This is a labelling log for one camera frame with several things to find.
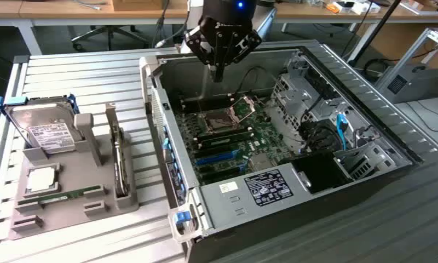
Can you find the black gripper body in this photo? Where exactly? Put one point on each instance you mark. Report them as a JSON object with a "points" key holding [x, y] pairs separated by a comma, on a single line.
{"points": [[228, 16]]}

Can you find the black Nvidia graphics card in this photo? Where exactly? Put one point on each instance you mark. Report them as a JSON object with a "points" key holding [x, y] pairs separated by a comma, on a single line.
{"points": [[118, 153]]}

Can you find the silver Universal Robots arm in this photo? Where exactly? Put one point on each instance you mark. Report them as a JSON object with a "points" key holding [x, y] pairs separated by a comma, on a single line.
{"points": [[194, 13]]}

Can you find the wooden desk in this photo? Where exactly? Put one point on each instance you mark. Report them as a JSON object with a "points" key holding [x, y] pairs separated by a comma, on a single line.
{"points": [[306, 15], [40, 11]]}

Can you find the brown cardboard box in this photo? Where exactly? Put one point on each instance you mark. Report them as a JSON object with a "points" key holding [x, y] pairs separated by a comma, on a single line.
{"points": [[138, 5]]}

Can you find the metal socket cover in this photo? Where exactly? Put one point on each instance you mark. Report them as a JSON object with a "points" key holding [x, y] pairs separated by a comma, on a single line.
{"points": [[242, 107]]}

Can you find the silver metal disk bay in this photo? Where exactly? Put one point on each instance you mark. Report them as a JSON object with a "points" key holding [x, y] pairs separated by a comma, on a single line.
{"points": [[296, 96]]}

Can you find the black office chair base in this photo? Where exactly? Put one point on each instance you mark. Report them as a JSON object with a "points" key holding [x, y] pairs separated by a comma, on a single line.
{"points": [[109, 35]]}

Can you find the orange small item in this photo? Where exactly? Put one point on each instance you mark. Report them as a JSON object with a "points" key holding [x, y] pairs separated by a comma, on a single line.
{"points": [[330, 7]]}

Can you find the CPU socket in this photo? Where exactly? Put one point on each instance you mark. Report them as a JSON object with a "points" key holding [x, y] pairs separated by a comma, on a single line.
{"points": [[217, 122]]}

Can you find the white box with black inlay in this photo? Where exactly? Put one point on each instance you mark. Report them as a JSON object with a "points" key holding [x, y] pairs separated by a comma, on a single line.
{"points": [[345, 8]]}

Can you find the green Dell motherboard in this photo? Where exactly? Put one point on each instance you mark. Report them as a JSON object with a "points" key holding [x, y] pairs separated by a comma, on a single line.
{"points": [[266, 137]]}

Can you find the black stand pole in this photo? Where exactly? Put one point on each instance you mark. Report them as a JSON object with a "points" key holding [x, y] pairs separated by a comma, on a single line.
{"points": [[375, 30]]}

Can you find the blue expansion slot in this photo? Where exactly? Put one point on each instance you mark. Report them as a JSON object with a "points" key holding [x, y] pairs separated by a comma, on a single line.
{"points": [[218, 158]]}

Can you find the silver chipset heatsink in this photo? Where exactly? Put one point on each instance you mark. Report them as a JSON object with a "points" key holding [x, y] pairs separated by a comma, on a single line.
{"points": [[261, 161]]}

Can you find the brown wooden panel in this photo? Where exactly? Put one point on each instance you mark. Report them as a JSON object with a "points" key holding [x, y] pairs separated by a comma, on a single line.
{"points": [[401, 38]]}

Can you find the grey computer tower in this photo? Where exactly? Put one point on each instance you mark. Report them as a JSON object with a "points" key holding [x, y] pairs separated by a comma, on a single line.
{"points": [[415, 87]]}

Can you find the hard disk in blue carrier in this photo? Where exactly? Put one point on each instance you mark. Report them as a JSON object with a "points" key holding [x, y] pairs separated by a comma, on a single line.
{"points": [[50, 134]]}

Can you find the silver perforated drive cage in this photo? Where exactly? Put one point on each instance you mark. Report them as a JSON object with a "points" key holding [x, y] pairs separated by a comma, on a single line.
{"points": [[365, 167]]}

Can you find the grey parts rack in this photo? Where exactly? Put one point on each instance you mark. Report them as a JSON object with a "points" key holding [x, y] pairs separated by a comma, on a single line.
{"points": [[72, 175]]}

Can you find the silver power supply unit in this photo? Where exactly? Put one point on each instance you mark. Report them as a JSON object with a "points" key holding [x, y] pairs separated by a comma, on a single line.
{"points": [[222, 211]]}

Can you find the blue case latch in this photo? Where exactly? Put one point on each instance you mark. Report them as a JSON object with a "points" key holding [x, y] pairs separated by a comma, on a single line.
{"points": [[180, 217]]}

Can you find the silver CPU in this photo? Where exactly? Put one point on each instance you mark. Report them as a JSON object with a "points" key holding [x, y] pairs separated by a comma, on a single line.
{"points": [[40, 179]]}

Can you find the green RAM stick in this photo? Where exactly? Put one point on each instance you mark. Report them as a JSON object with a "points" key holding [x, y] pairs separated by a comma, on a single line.
{"points": [[58, 196]]}

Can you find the black open PC case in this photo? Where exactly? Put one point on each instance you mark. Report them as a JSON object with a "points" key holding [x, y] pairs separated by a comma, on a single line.
{"points": [[313, 224]]}

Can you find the aluminium profile frame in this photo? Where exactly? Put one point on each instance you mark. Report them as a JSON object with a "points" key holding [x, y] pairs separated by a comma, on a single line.
{"points": [[406, 60]]}

